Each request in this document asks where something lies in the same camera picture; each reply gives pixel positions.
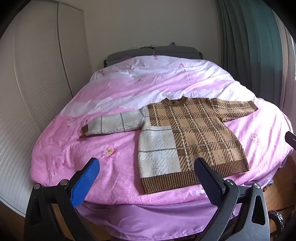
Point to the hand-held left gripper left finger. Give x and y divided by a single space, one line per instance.
85 183

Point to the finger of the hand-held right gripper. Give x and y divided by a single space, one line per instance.
291 139

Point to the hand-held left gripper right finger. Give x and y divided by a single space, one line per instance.
208 183

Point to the brown beige plaid knit sweater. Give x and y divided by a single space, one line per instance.
185 139

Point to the purple bed sheet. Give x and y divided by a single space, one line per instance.
150 220

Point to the black ribbed round object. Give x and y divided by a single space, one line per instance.
277 221

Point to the pink white floral duvet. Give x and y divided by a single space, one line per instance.
129 92

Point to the green curtain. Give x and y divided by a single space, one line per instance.
249 46

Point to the white wardrobe doors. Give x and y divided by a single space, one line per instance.
34 92

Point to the grey padded bed headboard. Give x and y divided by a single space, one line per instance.
138 54

